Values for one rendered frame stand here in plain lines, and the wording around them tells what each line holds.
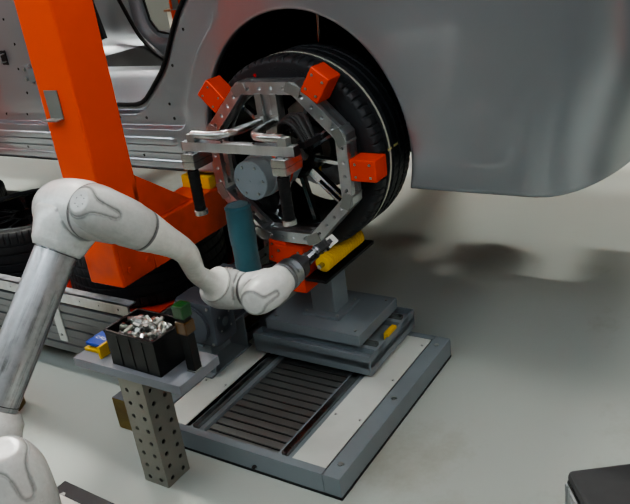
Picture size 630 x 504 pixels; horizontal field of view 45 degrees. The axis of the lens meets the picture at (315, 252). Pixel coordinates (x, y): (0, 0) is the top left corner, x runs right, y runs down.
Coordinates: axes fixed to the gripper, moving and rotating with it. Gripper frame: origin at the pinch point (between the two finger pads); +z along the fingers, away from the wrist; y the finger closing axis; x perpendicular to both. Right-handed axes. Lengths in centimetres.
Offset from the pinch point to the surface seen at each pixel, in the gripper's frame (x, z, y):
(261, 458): -34, -39, -47
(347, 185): 8.5, 8.1, 14.4
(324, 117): 27.1, 8.1, 25.7
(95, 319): 43, -20, -91
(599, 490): -85, -43, 43
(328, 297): -10.9, 23.0, -37.3
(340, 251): -3.1, 17.1, -13.2
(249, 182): 30.0, -6.4, -0.9
